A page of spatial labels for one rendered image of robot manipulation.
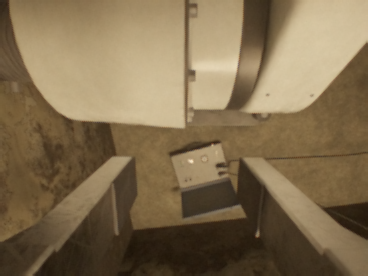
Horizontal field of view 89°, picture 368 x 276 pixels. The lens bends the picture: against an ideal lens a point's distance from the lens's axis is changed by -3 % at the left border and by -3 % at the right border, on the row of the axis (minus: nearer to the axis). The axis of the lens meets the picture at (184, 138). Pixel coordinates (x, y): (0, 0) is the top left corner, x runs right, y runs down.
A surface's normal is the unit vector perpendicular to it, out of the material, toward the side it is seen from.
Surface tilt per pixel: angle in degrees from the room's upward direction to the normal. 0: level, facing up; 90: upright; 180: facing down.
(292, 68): 49
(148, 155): 0
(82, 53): 17
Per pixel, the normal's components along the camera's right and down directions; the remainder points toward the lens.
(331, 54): -0.01, 0.88
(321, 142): -0.01, 0.22
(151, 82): -0.08, 0.66
